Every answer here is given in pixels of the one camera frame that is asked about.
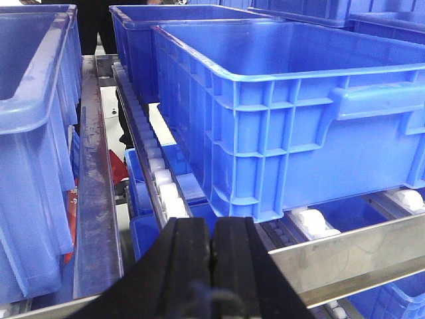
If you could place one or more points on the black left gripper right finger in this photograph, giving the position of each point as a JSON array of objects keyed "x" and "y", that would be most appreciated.
[{"x": 249, "y": 283}]

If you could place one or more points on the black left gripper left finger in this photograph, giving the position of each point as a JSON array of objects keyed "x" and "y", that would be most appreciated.
[{"x": 171, "y": 280}]

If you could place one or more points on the middle blue bin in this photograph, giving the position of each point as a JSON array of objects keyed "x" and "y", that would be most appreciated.
[{"x": 143, "y": 223}]

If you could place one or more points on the blue bin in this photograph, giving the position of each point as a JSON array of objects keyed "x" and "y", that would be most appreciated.
[
  {"x": 40, "y": 88},
  {"x": 143, "y": 223},
  {"x": 402, "y": 298}
]

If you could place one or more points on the right blue bin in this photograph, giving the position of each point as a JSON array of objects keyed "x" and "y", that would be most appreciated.
[{"x": 402, "y": 298}]

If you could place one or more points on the left blue bin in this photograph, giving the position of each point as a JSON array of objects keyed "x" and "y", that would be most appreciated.
[{"x": 40, "y": 88}]

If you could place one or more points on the upper blue crate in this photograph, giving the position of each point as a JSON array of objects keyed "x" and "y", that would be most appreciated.
[{"x": 274, "y": 116}]

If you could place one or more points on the blue crate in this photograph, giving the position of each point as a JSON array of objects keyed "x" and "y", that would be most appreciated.
[
  {"x": 274, "y": 116},
  {"x": 135, "y": 41}
]

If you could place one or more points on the roller track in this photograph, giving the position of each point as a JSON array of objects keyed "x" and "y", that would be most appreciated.
[{"x": 166, "y": 195}]

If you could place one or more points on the rear blue crate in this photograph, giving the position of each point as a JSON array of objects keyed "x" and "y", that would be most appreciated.
[{"x": 135, "y": 41}]

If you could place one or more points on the stainless steel shelf rail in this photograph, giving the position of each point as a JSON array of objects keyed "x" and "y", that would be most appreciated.
[{"x": 330, "y": 268}]

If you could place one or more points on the steel divider rail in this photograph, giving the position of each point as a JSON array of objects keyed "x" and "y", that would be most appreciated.
[{"x": 97, "y": 256}]

